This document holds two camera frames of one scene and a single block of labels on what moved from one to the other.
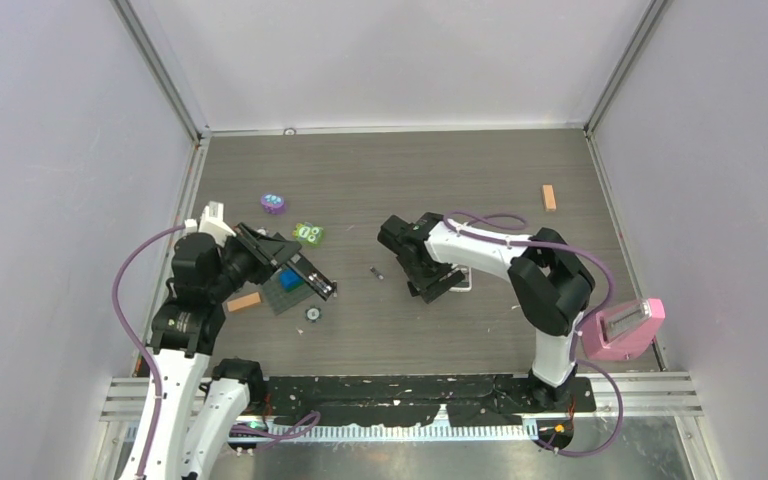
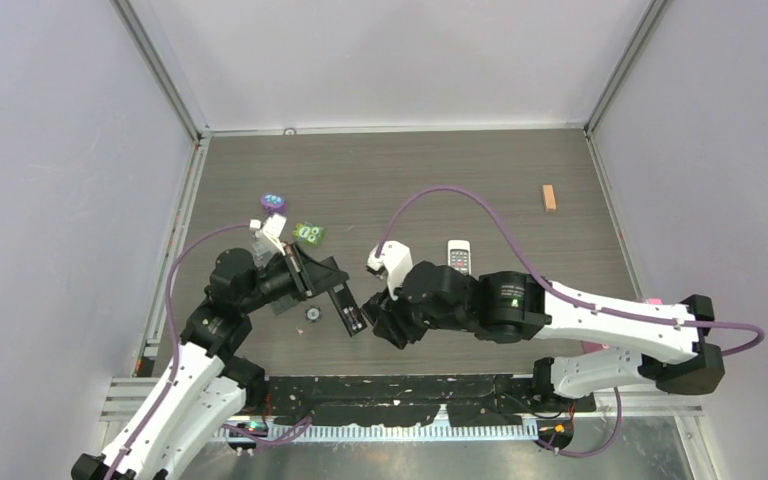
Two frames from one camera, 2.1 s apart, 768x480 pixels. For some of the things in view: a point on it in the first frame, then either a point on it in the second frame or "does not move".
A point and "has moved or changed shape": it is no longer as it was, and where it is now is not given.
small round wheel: [313, 314] does not move
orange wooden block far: [549, 198] does not move
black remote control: [310, 275] has moved or changed shape
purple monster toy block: [272, 203] does not move
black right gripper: [429, 288] to [391, 322]
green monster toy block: [309, 234] does not move
